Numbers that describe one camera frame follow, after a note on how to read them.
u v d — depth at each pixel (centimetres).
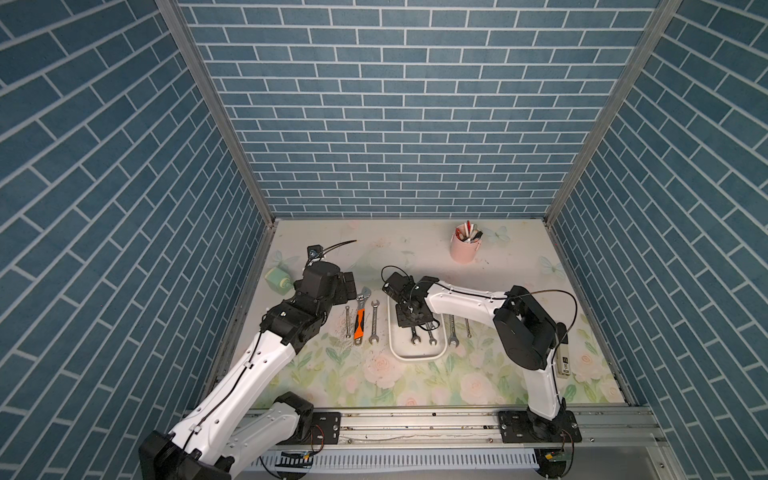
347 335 89
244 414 44
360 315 94
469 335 90
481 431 75
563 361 82
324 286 55
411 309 67
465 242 99
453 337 91
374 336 89
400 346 86
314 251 64
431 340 88
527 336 51
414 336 89
